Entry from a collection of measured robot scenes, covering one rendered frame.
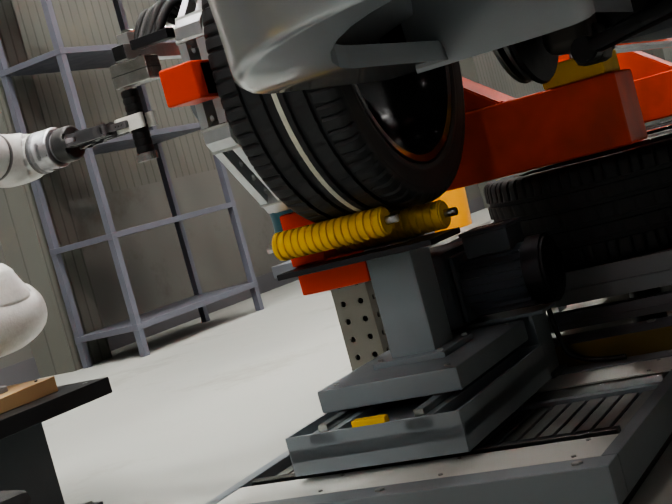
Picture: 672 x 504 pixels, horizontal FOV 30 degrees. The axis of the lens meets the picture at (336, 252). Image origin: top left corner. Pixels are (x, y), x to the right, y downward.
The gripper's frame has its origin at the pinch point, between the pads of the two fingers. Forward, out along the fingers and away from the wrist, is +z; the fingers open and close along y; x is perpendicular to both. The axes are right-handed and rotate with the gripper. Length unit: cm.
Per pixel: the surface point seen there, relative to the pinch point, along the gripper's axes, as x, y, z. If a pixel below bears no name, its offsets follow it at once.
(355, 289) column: -50, -67, 3
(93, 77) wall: 77, -416, -315
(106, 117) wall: 52, -417, -315
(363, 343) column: -63, -67, 1
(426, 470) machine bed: -75, 17, 51
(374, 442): -69, 14, 41
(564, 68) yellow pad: -11, -55, 72
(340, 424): -66, 9, 33
